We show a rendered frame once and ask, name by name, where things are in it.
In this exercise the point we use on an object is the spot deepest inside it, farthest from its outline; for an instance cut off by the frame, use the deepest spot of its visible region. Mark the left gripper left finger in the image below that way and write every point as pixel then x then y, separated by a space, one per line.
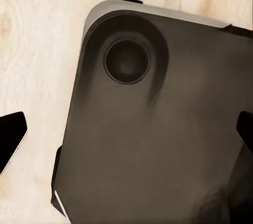
pixel 12 129

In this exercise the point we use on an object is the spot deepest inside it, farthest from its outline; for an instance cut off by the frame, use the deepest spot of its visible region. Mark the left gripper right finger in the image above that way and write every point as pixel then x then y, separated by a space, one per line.
pixel 245 128

